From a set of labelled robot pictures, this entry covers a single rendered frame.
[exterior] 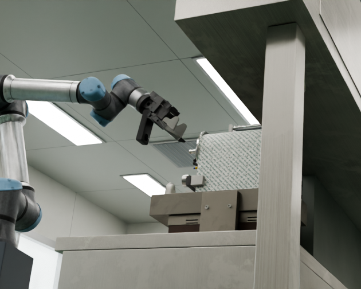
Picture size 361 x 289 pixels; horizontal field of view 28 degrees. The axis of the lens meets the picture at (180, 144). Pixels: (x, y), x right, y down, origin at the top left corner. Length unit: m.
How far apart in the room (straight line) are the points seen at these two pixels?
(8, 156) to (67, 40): 2.47
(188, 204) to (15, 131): 0.85
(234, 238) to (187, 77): 3.45
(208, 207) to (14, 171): 0.84
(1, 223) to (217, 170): 0.68
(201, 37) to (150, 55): 3.53
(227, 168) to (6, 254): 0.70
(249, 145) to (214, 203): 0.33
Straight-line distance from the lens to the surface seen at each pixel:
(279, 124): 1.27
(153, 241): 1.89
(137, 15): 4.53
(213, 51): 1.47
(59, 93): 2.41
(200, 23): 1.38
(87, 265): 1.97
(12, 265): 2.24
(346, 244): 2.41
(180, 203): 1.96
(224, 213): 1.87
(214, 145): 2.21
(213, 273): 1.80
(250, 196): 1.88
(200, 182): 2.17
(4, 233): 2.28
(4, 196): 2.31
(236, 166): 2.16
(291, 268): 1.20
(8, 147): 2.54
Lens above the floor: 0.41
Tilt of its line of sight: 22 degrees up
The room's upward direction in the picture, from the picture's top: 6 degrees clockwise
